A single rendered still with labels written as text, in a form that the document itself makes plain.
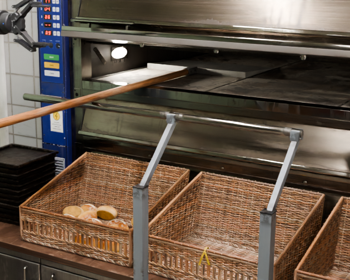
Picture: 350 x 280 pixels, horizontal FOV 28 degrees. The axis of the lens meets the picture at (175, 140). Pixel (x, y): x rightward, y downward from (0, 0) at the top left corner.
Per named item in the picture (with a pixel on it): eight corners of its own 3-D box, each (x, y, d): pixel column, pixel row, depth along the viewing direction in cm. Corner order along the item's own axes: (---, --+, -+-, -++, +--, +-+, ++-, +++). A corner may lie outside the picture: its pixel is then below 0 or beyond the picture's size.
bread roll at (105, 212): (116, 223, 310) (121, 215, 314) (114, 211, 306) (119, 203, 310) (96, 219, 313) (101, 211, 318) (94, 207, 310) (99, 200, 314)
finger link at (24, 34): (14, 24, 258) (12, 27, 259) (32, 46, 256) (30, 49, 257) (21, 23, 262) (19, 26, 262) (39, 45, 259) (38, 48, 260)
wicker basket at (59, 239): (87, 206, 332) (85, 150, 325) (191, 229, 305) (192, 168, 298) (17, 240, 291) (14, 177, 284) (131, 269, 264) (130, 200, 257)
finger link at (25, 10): (21, 22, 262) (19, 19, 262) (38, 3, 256) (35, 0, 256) (14, 23, 258) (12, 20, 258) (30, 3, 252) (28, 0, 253)
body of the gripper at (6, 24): (11, 10, 265) (30, 11, 261) (12, 33, 267) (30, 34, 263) (-3, 11, 259) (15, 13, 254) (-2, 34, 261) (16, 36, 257)
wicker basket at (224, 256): (199, 230, 303) (200, 169, 296) (323, 259, 275) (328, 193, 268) (135, 270, 263) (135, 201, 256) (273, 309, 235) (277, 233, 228)
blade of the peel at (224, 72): (245, 78, 331) (245, 71, 330) (147, 68, 357) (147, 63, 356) (274, 68, 361) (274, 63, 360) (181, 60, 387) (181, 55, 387)
